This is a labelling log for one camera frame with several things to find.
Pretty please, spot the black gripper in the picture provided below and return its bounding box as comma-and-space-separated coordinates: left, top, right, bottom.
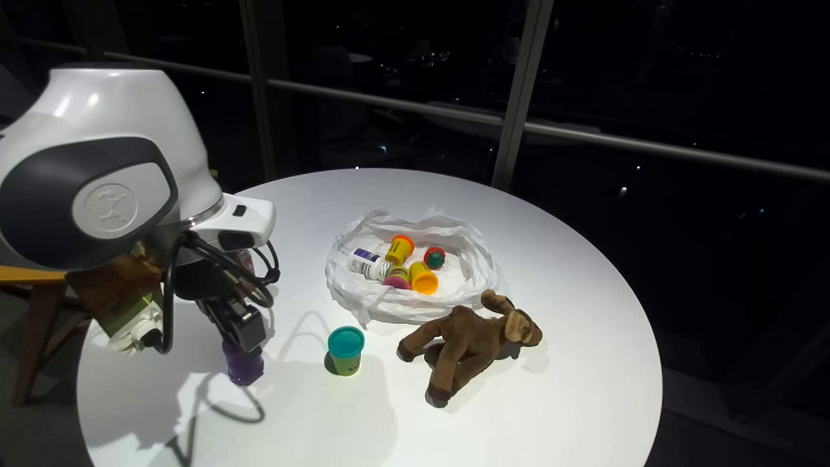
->
184, 251, 269, 363

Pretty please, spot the purple plastic cup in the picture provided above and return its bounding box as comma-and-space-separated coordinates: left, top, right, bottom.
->
219, 340, 267, 388

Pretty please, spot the green cup with teal lid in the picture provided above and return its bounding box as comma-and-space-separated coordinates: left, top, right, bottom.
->
323, 323, 367, 379

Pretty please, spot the yellow cup with orange rim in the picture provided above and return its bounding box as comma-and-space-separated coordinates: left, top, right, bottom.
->
387, 231, 417, 266
407, 258, 442, 299

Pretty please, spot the brown plush animal toy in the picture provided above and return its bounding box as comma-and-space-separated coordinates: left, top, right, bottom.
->
394, 287, 548, 410

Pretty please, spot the yellow cup with pink lid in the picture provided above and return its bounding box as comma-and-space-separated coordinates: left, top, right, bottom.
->
382, 263, 414, 289

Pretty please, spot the wooden armchair with grey cushion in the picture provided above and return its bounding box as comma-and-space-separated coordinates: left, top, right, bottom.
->
0, 256, 87, 410

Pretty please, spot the clear plastic bag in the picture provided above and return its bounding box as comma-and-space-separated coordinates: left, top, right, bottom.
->
321, 210, 503, 328

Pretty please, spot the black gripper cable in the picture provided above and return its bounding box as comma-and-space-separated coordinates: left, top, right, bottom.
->
157, 231, 284, 358

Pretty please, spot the wrist camera on wooden plate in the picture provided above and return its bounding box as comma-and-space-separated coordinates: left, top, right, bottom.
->
64, 244, 175, 358

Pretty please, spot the dark window post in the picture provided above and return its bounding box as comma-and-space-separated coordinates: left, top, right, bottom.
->
236, 0, 279, 178

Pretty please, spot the horizontal window rail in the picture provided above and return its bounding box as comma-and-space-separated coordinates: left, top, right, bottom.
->
0, 34, 830, 183

